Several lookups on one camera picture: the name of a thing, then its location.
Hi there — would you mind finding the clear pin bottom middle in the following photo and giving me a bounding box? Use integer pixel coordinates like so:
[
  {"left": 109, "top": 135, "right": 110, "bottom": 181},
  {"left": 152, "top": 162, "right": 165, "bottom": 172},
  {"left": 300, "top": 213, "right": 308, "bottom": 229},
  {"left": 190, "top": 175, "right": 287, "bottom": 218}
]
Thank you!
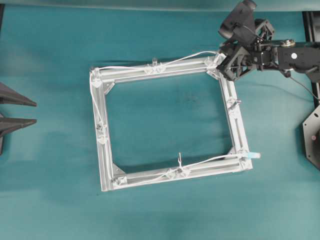
[{"left": 165, "top": 152, "right": 191, "bottom": 179}]

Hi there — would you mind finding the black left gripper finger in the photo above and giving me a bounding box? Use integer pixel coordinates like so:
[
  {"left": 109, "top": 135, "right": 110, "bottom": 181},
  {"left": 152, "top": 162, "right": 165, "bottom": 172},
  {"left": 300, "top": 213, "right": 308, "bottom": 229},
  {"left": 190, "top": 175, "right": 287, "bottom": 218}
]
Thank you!
[
  {"left": 0, "top": 118, "right": 37, "bottom": 137},
  {"left": 0, "top": 83, "right": 37, "bottom": 107}
]

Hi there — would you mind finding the clear pin top middle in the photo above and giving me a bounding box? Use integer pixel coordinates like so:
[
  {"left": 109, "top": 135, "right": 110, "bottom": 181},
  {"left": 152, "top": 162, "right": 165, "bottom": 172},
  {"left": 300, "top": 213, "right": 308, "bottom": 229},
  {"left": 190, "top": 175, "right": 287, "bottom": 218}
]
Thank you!
[{"left": 144, "top": 57, "right": 166, "bottom": 75}]

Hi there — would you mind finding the clear pin top right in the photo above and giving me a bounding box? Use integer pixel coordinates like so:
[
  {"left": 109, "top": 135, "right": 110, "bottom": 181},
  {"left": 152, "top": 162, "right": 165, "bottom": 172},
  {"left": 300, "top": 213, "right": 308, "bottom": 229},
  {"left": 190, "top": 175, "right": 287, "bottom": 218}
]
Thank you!
[{"left": 204, "top": 53, "right": 226, "bottom": 75}]

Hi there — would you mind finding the clear pin bottom left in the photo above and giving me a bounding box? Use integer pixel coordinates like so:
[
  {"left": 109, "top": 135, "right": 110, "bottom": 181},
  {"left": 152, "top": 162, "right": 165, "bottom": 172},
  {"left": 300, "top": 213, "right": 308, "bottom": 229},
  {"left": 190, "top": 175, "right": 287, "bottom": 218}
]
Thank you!
[{"left": 113, "top": 176, "right": 128, "bottom": 188}]

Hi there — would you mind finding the clear pin top left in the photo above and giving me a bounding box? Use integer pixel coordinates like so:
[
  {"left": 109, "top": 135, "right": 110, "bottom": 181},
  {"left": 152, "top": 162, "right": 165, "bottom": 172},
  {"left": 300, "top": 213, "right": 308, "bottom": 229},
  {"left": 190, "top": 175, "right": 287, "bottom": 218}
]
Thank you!
[{"left": 90, "top": 67, "right": 102, "bottom": 88}]

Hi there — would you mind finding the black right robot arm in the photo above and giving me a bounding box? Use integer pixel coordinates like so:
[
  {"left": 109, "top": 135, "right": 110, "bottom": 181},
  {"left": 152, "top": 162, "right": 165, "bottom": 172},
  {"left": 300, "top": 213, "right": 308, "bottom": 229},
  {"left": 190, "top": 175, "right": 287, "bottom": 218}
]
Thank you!
[{"left": 217, "top": 19, "right": 320, "bottom": 83}]

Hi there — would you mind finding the black extrusion rail right edge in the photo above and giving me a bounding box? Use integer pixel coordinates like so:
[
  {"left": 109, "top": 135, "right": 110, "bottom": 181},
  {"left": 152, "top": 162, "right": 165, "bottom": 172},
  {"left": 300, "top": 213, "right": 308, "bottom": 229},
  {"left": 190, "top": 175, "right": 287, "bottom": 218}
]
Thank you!
[{"left": 302, "top": 11, "right": 320, "bottom": 108}]

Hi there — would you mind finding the clear pin bottom right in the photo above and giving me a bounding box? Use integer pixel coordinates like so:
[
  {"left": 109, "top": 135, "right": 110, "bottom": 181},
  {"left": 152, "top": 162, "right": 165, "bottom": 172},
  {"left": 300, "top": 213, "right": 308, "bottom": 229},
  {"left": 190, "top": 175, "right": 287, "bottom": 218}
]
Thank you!
[{"left": 237, "top": 149, "right": 250, "bottom": 170}]

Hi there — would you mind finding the clear pin right middle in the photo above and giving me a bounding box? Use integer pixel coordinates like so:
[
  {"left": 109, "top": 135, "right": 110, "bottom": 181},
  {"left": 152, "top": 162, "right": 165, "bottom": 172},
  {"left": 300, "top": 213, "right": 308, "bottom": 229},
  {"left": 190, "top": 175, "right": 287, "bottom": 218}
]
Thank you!
[{"left": 226, "top": 97, "right": 242, "bottom": 111}]

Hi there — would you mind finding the grey right arm cable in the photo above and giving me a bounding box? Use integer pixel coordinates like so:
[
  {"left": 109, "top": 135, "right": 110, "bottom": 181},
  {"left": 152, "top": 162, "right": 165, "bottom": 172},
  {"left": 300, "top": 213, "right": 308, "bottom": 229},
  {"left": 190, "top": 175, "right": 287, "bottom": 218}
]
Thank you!
[{"left": 287, "top": 73, "right": 320, "bottom": 101}]

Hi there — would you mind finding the square aluminium extrusion frame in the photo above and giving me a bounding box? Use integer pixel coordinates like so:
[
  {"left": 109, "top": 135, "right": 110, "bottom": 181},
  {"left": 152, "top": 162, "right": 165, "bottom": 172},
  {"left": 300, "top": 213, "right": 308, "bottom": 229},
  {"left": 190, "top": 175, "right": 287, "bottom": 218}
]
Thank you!
[{"left": 89, "top": 51, "right": 261, "bottom": 192}]

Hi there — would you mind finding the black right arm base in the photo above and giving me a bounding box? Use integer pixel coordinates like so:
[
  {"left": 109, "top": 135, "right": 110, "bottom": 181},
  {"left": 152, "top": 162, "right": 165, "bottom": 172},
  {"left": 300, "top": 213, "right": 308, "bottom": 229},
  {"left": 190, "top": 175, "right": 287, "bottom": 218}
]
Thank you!
[{"left": 302, "top": 106, "right": 320, "bottom": 170}]

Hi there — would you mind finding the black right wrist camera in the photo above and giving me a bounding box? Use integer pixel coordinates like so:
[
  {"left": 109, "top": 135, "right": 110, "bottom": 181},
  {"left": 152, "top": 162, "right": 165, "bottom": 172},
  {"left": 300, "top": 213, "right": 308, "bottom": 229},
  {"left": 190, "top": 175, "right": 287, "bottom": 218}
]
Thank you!
[{"left": 218, "top": 0, "right": 257, "bottom": 45}]

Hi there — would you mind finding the clear pin left middle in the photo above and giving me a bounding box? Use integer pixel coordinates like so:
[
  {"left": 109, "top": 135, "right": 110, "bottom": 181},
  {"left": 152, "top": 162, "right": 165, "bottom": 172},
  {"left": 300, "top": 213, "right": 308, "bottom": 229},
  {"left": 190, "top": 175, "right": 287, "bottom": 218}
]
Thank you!
[{"left": 95, "top": 122, "right": 108, "bottom": 145}]

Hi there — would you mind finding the clear pin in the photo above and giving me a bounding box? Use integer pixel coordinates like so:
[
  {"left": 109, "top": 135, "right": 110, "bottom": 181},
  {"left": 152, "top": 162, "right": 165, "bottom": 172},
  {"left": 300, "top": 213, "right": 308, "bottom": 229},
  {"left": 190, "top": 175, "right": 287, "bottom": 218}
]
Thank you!
[
  {"left": 165, "top": 152, "right": 191, "bottom": 179},
  {"left": 113, "top": 176, "right": 128, "bottom": 188},
  {"left": 144, "top": 57, "right": 166, "bottom": 75},
  {"left": 90, "top": 67, "right": 102, "bottom": 88},
  {"left": 226, "top": 97, "right": 242, "bottom": 111},
  {"left": 204, "top": 53, "right": 226, "bottom": 75},
  {"left": 237, "top": 149, "right": 250, "bottom": 170},
  {"left": 95, "top": 122, "right": 108, "bottom": 145}
]

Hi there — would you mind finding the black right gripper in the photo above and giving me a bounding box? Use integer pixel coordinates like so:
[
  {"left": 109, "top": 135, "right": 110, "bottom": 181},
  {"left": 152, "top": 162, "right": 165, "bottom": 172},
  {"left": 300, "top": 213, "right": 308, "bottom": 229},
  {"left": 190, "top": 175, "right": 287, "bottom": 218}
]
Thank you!
[{"left": 217, "top": 19, "right": 275, "bottom": 82}]

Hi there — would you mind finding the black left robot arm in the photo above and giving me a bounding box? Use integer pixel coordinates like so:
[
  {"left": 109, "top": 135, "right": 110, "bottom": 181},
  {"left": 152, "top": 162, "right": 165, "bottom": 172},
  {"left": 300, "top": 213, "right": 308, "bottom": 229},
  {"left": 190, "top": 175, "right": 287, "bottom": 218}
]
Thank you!
[{"left": 0, "top": 82, "right": 37, "bottom": 154}]

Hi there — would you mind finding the white cable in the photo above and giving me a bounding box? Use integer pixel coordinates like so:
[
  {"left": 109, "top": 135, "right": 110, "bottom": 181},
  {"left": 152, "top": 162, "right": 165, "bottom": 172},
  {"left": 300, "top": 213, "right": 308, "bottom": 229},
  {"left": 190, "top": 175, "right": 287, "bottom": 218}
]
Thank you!
[{"left": 89, "top": 50, "right": 262, "bottom": 187}]

